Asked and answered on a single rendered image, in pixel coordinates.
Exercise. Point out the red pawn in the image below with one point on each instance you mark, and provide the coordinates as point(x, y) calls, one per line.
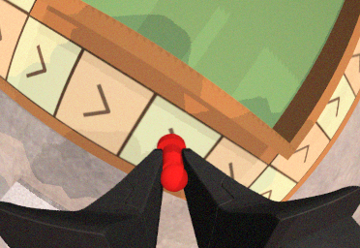
point(174, 176)

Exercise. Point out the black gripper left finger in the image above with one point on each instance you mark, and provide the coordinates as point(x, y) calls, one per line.
point(125, 217)

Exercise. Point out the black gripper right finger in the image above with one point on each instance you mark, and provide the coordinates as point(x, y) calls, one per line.
point(225, 214)

